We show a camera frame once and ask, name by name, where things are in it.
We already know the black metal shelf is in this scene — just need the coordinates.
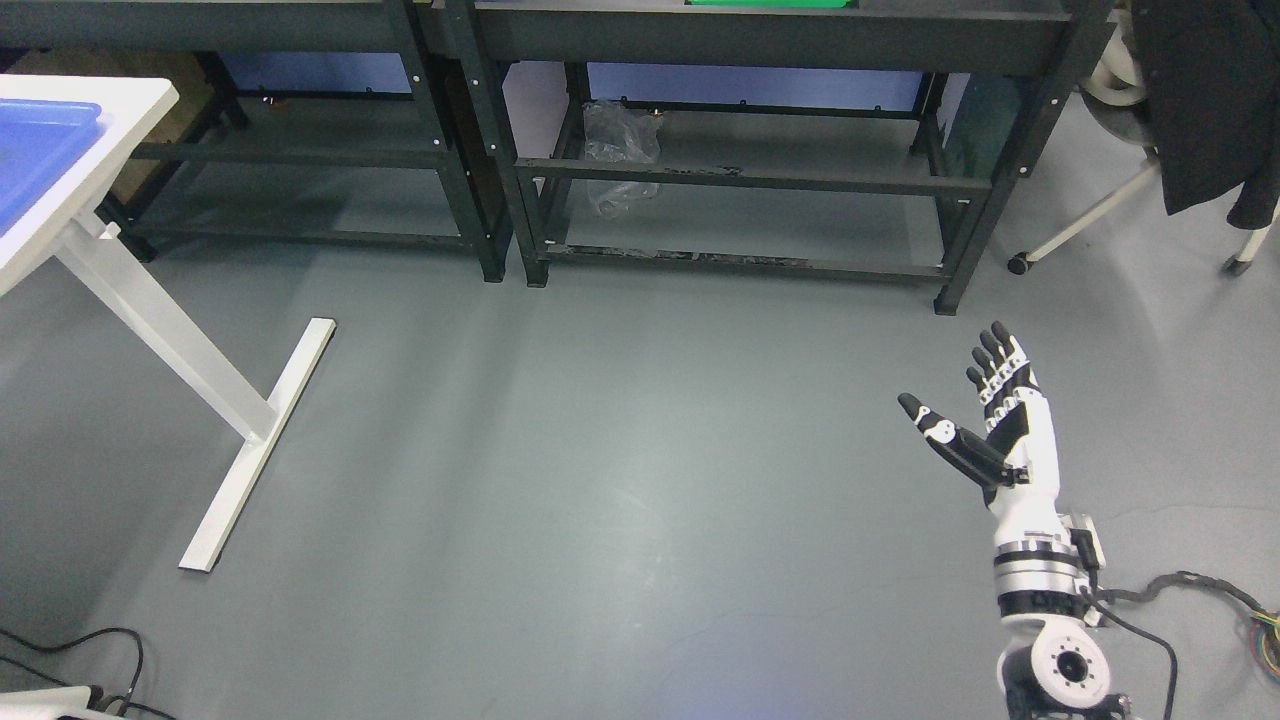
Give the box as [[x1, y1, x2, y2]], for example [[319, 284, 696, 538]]
[[3, 1, 512, 283], [438, 0, 1119, 316]]

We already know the blue plastic tray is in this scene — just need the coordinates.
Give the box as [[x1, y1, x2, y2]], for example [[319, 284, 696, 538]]
[[1, 97, 102, 233]]

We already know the white chair with wheels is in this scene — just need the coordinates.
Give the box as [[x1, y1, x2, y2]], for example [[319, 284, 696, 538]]
[[1007, 40, 1263, 278]]

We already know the white table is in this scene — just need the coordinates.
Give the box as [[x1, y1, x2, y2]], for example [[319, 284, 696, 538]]
[[3, 74, 337, 573]]

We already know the black floor cable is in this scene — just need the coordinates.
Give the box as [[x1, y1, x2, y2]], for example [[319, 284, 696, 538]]
[[0, 626, 180, 720]]

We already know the black left metal shelf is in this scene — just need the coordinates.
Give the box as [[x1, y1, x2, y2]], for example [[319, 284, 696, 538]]
[[3, 1, 512, 283]]

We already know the black jacket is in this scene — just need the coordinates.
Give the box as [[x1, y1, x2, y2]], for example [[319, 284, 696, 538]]
[[1132, 1, 1279, 231]]

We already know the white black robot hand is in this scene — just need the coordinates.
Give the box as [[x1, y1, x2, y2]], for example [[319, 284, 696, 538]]
[[899, 322, 1068, 546]]

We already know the coloured wire bundle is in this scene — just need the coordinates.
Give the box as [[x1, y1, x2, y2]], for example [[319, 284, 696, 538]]
[[1248, 606, 1280, 687]]

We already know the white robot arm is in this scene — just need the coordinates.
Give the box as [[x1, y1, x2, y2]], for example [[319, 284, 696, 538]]
[[993, 512, 1132, 719]]

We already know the clear plastic bag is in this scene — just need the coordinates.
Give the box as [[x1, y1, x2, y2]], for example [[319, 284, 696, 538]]
[[582, 100, 663, 219]]

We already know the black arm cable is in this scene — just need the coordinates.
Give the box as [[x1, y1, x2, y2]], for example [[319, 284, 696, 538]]
[[1073, 530, 1263, 720]]

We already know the green plastic tray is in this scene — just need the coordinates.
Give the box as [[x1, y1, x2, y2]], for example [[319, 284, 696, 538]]
[[684, 0, 860, 9]]

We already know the black right metal shelf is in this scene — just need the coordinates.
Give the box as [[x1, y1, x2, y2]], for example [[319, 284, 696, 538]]
[[438, 0, 1119, 316]]

